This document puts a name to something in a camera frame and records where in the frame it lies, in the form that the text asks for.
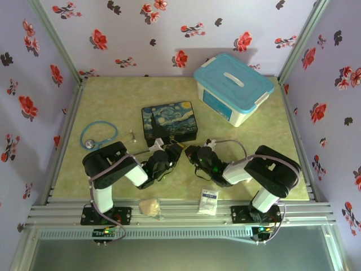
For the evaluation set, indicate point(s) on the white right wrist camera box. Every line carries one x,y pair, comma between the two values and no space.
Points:
210,143

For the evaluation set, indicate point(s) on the blue lidded plastic storage box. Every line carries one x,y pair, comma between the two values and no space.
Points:
234,82

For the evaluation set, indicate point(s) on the aluminium left corner post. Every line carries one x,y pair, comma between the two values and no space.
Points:
56,36

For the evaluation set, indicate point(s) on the aluminium left side rail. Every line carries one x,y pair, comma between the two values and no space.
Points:
72,113

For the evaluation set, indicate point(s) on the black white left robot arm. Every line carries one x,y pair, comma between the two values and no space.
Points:
107,166

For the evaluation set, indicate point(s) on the blue stethoscope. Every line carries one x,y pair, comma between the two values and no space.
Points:
98,123

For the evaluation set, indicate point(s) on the starry night tin box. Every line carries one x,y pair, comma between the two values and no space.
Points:
169,120

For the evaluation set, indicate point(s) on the left green circuit board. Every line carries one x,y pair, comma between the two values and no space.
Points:
105,231

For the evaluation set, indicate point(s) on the aluminium right side rail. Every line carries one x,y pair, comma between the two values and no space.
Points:
293,118

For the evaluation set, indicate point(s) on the right green circuit board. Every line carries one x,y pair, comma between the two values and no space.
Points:
266,229

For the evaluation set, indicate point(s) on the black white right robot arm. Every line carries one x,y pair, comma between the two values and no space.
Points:
270,172

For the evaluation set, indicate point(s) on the white gauze packet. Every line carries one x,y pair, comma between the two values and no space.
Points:
208,201

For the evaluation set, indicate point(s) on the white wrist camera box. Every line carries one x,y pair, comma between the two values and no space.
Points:
210,143
156,144

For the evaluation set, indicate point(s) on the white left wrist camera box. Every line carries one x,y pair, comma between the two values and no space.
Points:
156,144

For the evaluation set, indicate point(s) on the aluminium right corner post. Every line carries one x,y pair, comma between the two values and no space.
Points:
303,39

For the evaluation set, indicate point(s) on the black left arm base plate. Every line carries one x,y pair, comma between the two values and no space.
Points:
124,216

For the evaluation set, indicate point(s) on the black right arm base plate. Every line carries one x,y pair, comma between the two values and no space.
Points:
239,214

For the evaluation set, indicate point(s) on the green circuit board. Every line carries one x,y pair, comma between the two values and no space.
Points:
266,229
105,231

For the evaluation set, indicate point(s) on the aluminium front frame rail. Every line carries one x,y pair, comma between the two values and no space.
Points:
180,217

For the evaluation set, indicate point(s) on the aluminium corner post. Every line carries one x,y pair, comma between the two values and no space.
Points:
303,39
56,36

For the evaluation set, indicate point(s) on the beige cotton ball bag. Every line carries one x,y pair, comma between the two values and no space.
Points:
149,206

